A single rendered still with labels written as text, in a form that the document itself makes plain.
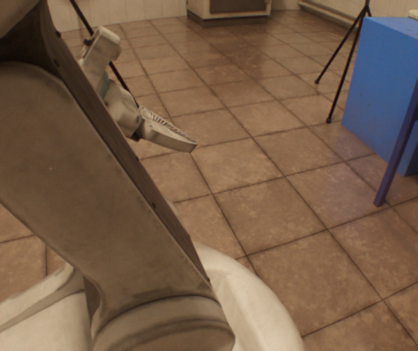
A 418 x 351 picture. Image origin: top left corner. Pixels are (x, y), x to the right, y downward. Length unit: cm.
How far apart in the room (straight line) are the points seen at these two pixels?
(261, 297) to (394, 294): 65
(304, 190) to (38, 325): 116
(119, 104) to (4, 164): 29
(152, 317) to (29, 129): 21
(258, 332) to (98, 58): 51
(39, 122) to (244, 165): 138
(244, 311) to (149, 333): 35
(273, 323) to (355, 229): 78
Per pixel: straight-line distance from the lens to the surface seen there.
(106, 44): 48
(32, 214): 26
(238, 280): 70
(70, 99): 22
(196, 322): 34
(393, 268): 130
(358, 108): 188
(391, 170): 139
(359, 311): 115
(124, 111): 49
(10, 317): 61
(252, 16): 386
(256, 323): 65
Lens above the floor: 93
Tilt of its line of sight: 39 degrees down
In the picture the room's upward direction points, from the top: straight up
